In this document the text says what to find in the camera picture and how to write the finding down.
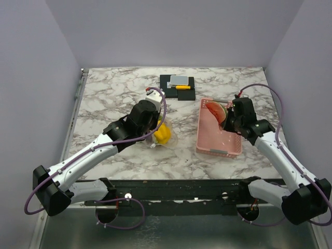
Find red toy watermelon slice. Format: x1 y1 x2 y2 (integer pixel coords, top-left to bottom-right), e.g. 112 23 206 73
206 101 227 130

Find yellow toy bell pepper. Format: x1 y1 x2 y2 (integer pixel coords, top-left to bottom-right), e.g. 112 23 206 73
154 122 171 145

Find clear polka dot zip bag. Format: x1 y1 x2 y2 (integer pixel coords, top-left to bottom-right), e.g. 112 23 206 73
144 117 178 149

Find pink perforated plastic basket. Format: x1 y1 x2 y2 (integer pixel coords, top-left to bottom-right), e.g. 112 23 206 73
196 98 242 158

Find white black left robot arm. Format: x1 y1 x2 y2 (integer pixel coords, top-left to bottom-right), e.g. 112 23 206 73
33 100 160 216

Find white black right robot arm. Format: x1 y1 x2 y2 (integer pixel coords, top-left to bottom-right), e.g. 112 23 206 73
222 98 331 225

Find grey rectangular box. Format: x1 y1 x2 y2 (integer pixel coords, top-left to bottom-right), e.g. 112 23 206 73
170 75 189 86

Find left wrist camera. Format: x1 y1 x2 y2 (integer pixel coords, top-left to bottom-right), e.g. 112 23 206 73
145 88 165 109

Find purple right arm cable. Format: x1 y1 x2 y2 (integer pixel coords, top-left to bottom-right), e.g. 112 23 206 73
237 83 332 227

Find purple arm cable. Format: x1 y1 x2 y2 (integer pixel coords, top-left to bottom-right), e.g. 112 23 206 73
24 88 168 230
237 83 332 227

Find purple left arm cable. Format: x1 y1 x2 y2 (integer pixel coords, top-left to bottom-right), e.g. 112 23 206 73
24 88 168 230

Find yellow handled screwdriver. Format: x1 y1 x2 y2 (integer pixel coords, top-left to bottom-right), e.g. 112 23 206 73
175 85 201 90

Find black metal front rail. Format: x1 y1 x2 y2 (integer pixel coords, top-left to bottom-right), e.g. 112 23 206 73
51 178 286 217

